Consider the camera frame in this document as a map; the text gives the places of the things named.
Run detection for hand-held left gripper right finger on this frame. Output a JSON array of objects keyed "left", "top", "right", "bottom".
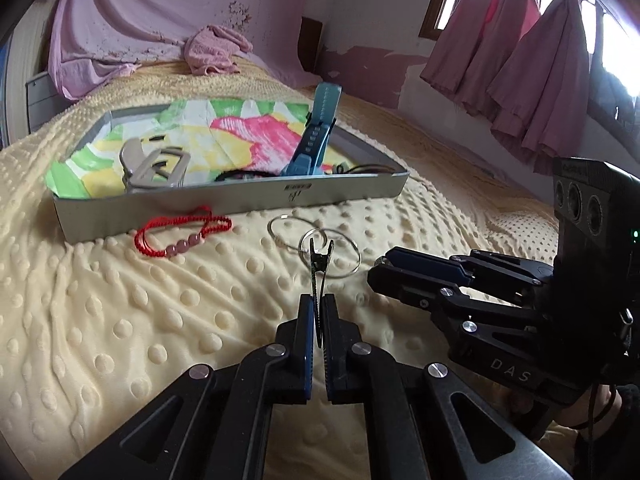
[{"left": 322, "top": 294, "right": 573, "bottom": 480}]

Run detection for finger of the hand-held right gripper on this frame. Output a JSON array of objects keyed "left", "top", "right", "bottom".
[
  {"left": 384, "top": 246, "right": 556, "bottom": 293},
  {"left": 367, "top": 259, "right": 543, "bottom": 313}
]

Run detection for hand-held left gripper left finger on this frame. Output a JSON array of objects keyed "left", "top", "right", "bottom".
[{"left": 57, "top": 294, "right": 316, "bottom": 480}]

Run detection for metal alligator hair clip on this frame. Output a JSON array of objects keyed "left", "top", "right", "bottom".
[{"left": 308, "top": 237, "right": 335, "bottom": 351}]

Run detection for blue wristwatch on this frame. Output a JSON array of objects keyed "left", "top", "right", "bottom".
[{"left": 280, "top": 82, "right": 342, "bottom": 177}]

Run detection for grey tray box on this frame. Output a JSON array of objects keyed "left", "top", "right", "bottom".
[{"left": 52, "top": 101, "right": 411, "bottom": 245}]

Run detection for black hair tie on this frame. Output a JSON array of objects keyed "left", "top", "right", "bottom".
[{"left": 215, "top": 167, "right": 282, "bottom": 184}]

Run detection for beige wristwatch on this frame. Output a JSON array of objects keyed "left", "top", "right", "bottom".
[{"left": 119, "top": 138, "right": 191, "bottom": 194}]

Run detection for person's right forearm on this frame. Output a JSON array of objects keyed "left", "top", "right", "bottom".
[{"left": 570, "top": 385, "right": 640, "bottom": 480}]

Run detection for person's right hand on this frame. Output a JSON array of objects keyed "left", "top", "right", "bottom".
[{"left": 506, "top": 384, "right": 593, "bottom": 430}]

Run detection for yellow dotted pillow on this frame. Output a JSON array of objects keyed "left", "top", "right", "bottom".
[{"left": 482, "top": 207, "right": 559, "bottom": 261}]

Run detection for pink window curtain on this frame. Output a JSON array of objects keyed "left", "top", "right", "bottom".
[
  {"left": 420, "top": 0, "right": 544, "bottom": 122},
  {"left": 487, "top": 0, "right": 609, "bottom": 174}
]

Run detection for colourful paper lining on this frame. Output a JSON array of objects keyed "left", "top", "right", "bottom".
[{"left": 45, "top": 99, "right": 351, "bottom": 199}]

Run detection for dark brown board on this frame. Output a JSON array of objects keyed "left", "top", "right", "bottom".
[{"left": 300, "top": 16, "right": 324, "bottom": 74}]

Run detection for pink crumpled towel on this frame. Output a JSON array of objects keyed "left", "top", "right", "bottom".
[{"left": 182, "top": 25, "right": 254, "bottom": 77}]

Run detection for grey drawer cabinet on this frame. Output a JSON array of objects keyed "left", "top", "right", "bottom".
[{"left": 25, "top": 72, "right": 64, "bottom": 134}]

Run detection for pink hanging sheet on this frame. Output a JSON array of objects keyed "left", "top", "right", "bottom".
[{"left": 49, "top": 0, "right": 321, "bottom": 101}]

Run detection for silver hoop ring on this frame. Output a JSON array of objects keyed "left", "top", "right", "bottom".
[
  {"left": 267, "top": 215, "right": 327, "bottom": 252},
  {"left": 298, "top": 228, "right": 362, "bottom": 280}
]

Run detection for red string bracelet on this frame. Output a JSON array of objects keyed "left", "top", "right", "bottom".
[{"left": 134, "top": 205, "right": 234, "bottom": 260}]

